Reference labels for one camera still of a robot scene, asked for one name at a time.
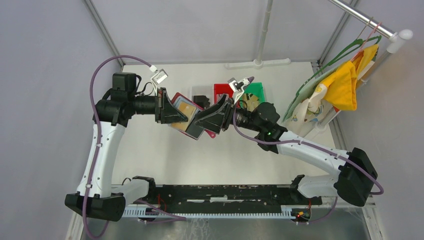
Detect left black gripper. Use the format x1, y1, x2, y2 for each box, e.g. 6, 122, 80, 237
129, 87, 189, 124

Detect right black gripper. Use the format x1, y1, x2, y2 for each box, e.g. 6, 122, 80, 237
194, 94, 263, 135

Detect red leather card holder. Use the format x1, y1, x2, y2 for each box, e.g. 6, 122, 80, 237
168, 92, 216, 140

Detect gold credit card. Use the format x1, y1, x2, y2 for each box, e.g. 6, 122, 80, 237
170, 102, 197, 131

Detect black credit card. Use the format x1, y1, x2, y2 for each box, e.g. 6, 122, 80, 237
185, 117, 205, 140

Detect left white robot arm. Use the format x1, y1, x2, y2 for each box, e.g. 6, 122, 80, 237
64, 72, 188, 222

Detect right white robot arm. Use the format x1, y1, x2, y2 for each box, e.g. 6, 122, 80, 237
193, 95, 384, 207

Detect gold cards in green bin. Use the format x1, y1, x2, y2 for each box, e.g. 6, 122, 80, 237
240, 93, 261, 112

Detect black object in clear bin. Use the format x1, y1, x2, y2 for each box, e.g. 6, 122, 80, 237
192, 95, 211, 109

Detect clear plastic bin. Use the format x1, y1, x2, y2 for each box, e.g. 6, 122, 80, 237
190, 84, 215, 106

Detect red plastic bin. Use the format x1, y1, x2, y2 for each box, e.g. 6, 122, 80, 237
213, 83, 234, 103

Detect green plastic bin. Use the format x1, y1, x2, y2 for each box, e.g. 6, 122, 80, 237
244, 82, 266, 105

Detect white stand base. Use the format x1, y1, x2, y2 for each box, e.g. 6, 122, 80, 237
224, 0, 292, 70

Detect patterned white cloth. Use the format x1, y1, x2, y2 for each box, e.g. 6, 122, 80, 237
281, 67, 337, 137

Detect yellow cloth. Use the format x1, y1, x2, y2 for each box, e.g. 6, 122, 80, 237
320, 44, 379, 111

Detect green clothes hanger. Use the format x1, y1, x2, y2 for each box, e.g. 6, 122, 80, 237
284, 35, 382, 118

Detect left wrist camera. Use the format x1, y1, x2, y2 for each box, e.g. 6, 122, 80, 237
150, 68, 169, 96

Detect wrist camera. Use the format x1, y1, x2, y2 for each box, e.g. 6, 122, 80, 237
150, 68, 169, 96
227, 76, 255, 104

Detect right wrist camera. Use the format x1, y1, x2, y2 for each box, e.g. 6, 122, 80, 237
227, 76, 255, 104

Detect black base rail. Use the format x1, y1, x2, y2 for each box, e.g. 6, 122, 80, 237
142, 184, 323, 214

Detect white cable duct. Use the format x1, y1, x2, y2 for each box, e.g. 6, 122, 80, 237
122, 204, 306, 221

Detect metal clothes rail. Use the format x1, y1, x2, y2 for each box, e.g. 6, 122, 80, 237
329, 0, 414, 54

